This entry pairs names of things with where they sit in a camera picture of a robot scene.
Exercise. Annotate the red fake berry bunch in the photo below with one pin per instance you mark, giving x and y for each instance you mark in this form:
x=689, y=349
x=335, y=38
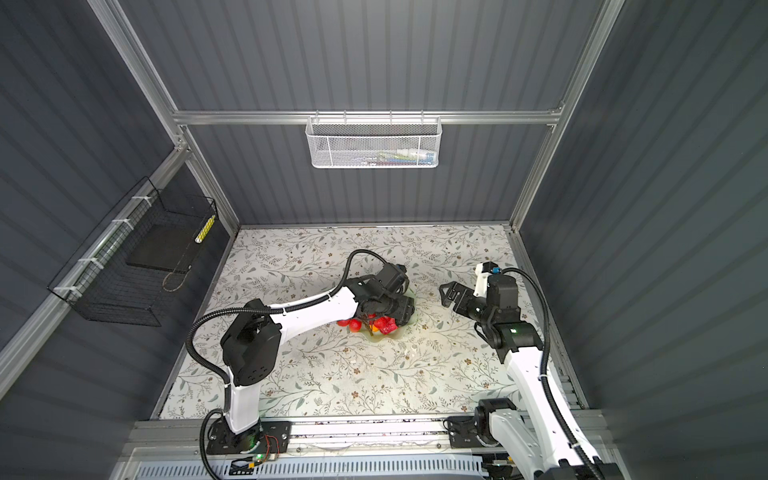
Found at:
x=372, y=325

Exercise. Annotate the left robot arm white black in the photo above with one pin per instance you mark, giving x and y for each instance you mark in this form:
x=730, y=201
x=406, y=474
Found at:
x=253, y=342

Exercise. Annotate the green wavy fruit bowl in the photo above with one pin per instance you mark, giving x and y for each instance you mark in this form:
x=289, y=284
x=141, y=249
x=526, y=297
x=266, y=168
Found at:
x=414, y=312

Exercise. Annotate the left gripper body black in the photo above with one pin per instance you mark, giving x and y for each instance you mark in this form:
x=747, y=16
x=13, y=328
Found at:
x=397, y=306

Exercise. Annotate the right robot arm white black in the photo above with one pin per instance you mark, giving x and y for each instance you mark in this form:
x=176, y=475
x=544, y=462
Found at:
x=540, y=433

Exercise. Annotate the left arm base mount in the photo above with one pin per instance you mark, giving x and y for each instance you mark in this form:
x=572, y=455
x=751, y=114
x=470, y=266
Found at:
x=266, y=437

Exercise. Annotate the white wire wall basket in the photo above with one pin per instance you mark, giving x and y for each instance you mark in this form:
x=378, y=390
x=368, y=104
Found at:
x=339, y=145

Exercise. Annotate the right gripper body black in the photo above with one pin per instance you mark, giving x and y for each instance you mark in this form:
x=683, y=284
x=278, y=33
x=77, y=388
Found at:
x=471, y=305

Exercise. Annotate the items in white basket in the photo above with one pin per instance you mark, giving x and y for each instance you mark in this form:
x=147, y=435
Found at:
x=409, y=156

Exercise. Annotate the black wire side basket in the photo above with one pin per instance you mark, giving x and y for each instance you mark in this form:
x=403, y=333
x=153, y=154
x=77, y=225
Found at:
x=134, y=271

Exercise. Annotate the black pad in basket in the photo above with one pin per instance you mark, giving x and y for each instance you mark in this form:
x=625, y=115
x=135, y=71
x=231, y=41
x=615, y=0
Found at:
x=165, y=248

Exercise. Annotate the aluminium front rail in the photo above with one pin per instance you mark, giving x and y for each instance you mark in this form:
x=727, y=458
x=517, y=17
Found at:
x=312, y=434

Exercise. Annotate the white perforated cable duct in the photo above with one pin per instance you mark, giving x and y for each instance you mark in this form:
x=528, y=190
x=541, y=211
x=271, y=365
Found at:
x=443, y=466

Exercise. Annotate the yellow marker in basket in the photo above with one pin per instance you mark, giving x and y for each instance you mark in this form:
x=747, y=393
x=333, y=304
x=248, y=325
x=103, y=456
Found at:
x=205, y=229

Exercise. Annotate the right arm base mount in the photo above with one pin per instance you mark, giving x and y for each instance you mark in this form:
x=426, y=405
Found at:
x=473, y=431

